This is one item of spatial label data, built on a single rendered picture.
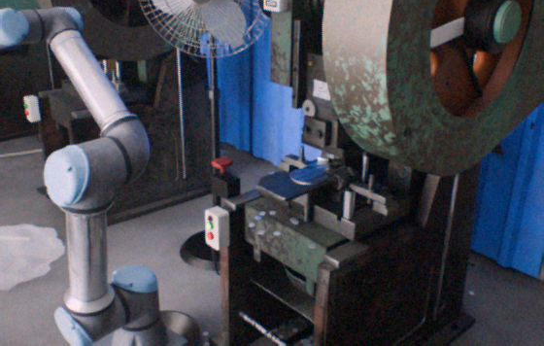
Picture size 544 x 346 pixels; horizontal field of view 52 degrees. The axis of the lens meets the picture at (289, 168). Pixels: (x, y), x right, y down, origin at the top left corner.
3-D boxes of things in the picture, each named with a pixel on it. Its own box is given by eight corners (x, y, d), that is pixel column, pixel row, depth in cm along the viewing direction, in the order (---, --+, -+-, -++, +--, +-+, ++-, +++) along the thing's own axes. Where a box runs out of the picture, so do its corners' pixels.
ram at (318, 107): (326, 152, 174) (332, 56, 162) (293, 139, 184) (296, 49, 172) (362, 140, 185) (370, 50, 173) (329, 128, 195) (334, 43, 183)
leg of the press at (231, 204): (225, 359, 215) (221, 138, 180) (208, 343, 222) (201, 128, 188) (375, 271, 274) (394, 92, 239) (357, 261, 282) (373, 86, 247)
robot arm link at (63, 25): (178, 155, 128) (75, -7, 137) (138, 168, 120) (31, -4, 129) (159, 180, 136) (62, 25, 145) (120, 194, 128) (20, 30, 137)
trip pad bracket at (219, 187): (228, 229, 202) (227, 180, 194) (212, 220, 208) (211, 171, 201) (241, 224, 206) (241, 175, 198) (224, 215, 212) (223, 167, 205)
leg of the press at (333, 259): (327, 446, 180) (347, 192, 145) (302, 424, 187) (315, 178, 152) (474, 324, 239) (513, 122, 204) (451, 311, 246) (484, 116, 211)
